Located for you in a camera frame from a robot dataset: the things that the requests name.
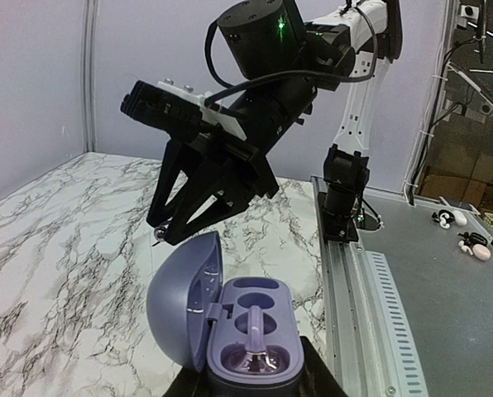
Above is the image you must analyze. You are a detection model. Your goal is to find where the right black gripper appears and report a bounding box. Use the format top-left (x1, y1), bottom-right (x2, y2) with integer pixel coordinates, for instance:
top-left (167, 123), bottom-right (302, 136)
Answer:
top-left (146, 77), bottom-right (318, 244)

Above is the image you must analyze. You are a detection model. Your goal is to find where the pink charging case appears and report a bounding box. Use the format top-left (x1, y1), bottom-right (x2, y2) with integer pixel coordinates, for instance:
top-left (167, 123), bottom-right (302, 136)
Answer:
top-left (471, 244), bottom-right (491, 261)

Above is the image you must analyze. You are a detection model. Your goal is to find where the left aluminium frame post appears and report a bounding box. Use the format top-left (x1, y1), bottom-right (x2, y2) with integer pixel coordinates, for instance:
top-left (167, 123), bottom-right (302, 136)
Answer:
top-left (81, 0), bottom-right (98, 152)

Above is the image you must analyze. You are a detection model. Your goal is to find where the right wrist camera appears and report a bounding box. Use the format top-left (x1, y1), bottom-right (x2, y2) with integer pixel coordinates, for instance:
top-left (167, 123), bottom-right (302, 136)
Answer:
top-left (120, 80), bottom-right (247, 143)

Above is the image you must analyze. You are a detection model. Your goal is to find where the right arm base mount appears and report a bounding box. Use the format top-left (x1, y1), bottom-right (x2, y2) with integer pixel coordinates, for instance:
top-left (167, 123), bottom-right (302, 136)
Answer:
top-left (317, 192), bottom-right (384, 244)

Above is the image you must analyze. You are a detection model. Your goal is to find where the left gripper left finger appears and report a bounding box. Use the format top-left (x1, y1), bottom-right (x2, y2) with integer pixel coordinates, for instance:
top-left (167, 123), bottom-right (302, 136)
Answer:
top-left (162, 368), bottom-right (208, 397)

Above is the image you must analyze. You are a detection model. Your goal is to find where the front aluminium rail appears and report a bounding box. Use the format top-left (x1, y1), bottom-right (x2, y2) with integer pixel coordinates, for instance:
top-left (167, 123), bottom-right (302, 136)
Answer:
top-left (310, 175), bottom-right (432, 397)

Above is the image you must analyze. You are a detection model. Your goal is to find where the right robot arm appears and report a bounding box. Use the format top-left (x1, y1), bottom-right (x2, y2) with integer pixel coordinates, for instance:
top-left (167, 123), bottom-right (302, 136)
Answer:
top-left (121, 1), bottom-right (403, 245)

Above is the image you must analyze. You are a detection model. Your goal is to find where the black white earbud set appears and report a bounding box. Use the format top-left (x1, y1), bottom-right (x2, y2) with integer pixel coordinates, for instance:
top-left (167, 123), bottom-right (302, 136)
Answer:
top-left (432, 209), bottom-right (468, 229)

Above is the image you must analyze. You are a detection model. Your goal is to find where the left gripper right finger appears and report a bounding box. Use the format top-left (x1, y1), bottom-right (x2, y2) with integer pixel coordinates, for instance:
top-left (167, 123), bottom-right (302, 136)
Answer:
top-left (299, 337), bottom-right (347, 397)

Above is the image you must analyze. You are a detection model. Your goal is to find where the grey blue charging case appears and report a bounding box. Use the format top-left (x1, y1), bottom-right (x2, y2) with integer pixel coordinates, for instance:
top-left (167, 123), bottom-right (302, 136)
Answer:
top-left (146, 232), bottom-right (304, 396)

